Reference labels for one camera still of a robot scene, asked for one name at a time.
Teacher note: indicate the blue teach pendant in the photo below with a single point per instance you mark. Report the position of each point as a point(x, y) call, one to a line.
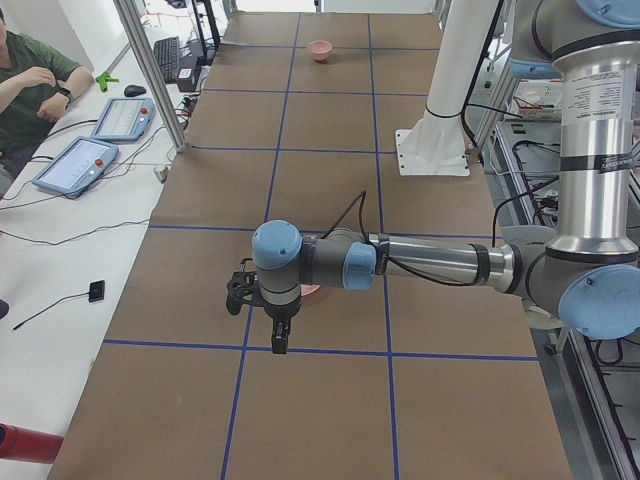
point(77, 167)
point(124, 119)

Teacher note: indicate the far blue teach pendant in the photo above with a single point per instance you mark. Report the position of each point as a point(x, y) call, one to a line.
point(124, 119)

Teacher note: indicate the aluminium frame post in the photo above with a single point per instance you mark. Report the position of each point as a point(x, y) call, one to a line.
point(143, 53)

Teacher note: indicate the pink plate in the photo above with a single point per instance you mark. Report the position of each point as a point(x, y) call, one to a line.
point(309, 289)

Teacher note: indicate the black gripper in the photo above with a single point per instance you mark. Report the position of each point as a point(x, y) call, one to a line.
point(280, 313)

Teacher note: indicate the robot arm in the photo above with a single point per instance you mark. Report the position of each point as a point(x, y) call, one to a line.
point(584, 272)

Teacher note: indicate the small black square device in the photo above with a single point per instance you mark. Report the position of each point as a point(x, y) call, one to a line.
point(96, 291)

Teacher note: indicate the near blue teach pendant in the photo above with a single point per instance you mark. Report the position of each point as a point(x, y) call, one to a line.
point(77, 167)

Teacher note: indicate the black computer mouse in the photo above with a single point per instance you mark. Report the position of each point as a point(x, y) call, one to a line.
point(132, 90)

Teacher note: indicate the seated person green shirt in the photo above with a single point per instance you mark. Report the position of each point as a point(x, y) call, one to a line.
point(38, 86)

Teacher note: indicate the red bottle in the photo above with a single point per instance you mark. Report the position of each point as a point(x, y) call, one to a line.
point(21, 444)

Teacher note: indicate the black keyboard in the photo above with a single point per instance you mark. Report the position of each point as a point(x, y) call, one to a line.
point(166, 52)

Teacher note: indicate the pink bowl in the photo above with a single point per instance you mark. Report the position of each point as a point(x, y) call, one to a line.
point(319, 50)

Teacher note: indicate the green clamp tool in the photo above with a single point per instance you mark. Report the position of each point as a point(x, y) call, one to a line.
point(104, 79)

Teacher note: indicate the white camera mast base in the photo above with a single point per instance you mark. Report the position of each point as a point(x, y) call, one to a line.
point(435, 146)

